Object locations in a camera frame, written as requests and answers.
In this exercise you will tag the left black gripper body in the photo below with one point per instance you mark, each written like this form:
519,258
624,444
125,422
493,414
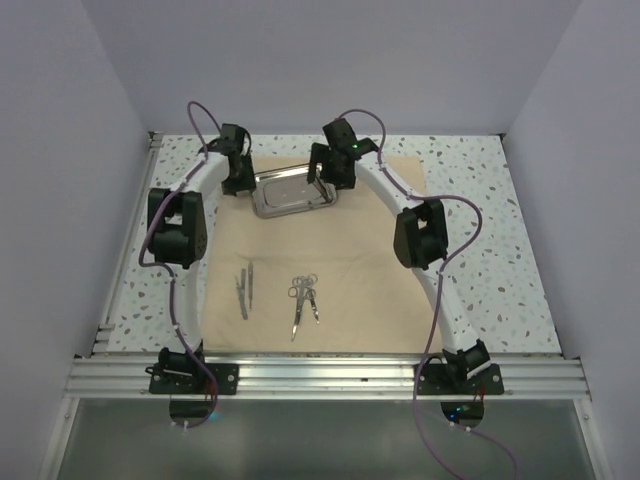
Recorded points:
242,180

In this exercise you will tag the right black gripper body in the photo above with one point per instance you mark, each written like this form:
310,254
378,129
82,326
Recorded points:
332,174

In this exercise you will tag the steel instrument tray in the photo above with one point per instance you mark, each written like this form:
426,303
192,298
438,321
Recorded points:
285,191

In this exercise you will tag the beige cloth wrap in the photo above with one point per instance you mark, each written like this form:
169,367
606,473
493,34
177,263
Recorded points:
367,301

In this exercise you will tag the steel surgical scissors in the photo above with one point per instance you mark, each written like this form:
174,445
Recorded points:
308,282

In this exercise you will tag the steel needle holder clamp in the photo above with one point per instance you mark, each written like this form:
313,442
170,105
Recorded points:
296,291

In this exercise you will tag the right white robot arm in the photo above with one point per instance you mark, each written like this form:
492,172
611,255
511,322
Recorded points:
420,243

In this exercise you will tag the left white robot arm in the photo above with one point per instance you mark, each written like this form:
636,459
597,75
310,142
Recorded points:
176,241

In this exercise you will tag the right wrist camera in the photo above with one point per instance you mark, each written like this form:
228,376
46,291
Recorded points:
340,135

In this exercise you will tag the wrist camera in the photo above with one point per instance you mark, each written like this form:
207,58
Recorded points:
234,138
340,135

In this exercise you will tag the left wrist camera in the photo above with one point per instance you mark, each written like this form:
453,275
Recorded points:
234,138

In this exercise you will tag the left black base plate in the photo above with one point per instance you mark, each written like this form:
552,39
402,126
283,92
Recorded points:
180,375

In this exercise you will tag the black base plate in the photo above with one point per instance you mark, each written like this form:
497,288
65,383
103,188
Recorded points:
436,379
180,375

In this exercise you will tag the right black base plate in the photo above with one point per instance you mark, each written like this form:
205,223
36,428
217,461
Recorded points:
436,379

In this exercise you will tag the aluminium rail frame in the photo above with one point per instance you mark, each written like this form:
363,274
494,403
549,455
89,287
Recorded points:
336,377

